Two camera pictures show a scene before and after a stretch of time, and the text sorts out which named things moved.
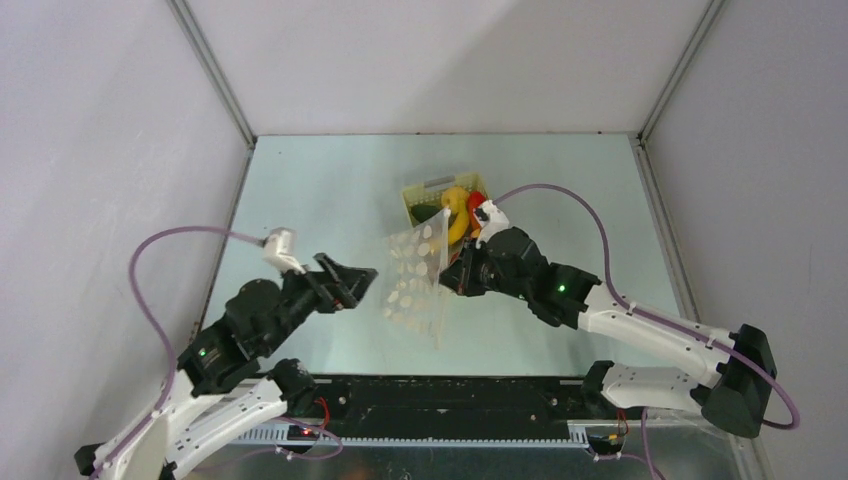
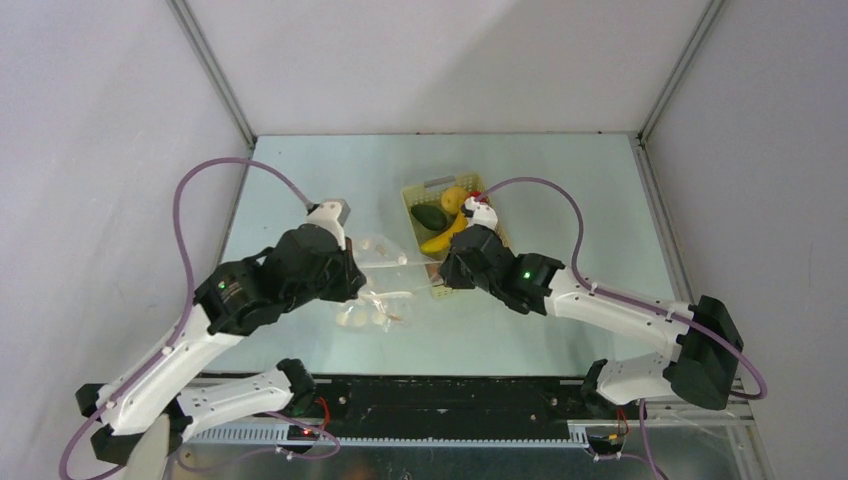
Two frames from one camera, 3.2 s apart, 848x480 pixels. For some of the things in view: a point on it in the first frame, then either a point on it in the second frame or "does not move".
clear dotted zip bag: x=416 y=260 -> x=394 y=270
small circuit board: x=299 y=432 does not move
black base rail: x=451 y=407 does not move
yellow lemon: x=452 y=194 does not move
